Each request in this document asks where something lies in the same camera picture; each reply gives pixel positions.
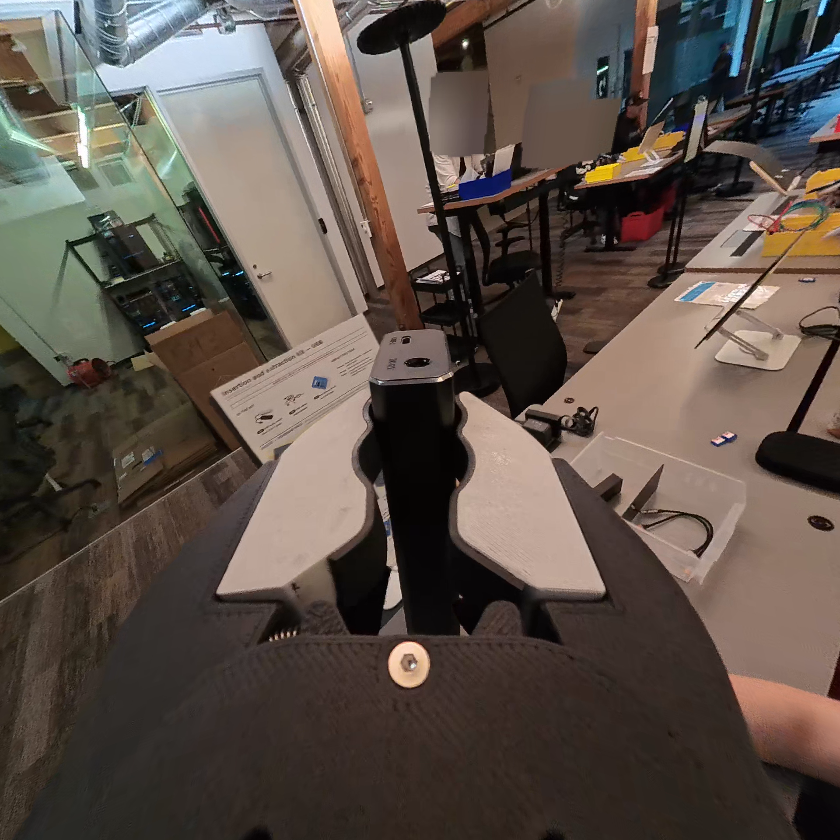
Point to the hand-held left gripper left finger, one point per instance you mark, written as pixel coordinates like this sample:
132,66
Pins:
308,512

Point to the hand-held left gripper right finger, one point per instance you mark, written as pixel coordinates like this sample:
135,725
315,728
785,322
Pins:
525,518

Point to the black usb hub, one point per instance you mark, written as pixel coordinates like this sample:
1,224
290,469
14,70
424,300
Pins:
417,472

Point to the clear plastic bin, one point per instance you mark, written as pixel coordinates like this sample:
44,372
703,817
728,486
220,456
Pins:
689,485

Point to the person's right forearm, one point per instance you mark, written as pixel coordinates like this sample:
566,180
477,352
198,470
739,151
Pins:
787,728

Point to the small black adapter block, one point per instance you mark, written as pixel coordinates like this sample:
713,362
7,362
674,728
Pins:
608,487

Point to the black power adapter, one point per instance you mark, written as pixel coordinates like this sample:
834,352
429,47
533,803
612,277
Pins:
541,426

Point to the dark bin divider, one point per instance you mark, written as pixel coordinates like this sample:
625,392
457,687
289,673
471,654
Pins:
646,492

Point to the printed instruction sheet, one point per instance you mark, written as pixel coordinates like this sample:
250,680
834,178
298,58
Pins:
295,387

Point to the black office chair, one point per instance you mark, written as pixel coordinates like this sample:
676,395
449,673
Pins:
512,266
525,348

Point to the brown cardboard boxes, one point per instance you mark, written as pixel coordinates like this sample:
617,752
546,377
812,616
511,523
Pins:
210,367

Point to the black wrist rest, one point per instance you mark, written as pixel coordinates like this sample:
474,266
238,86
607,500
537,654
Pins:
794,459

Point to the thin dark board stand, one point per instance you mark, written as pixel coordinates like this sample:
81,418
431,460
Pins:
754,348

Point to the white paper sheet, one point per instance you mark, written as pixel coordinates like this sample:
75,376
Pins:
715,294

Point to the plain white door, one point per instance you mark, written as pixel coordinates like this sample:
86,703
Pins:
262,210

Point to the black metal shelf rack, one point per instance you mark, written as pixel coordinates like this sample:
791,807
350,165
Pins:
131,262

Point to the red storage bin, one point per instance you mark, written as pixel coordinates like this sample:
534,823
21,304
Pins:
642,226

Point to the blue storage bin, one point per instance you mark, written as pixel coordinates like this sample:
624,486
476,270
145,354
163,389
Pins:
485,185

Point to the wooden standing desk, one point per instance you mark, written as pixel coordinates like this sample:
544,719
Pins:
531,180

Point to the yellow storage bin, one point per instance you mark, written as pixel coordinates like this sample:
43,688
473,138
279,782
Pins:
663,141
825,180
602,174
787,246

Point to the black floor lamp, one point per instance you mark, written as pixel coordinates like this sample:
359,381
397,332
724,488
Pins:
400,26

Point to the wooden post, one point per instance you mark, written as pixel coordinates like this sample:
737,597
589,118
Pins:
358,164

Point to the silver air duct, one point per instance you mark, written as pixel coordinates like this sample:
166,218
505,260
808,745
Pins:
151,29

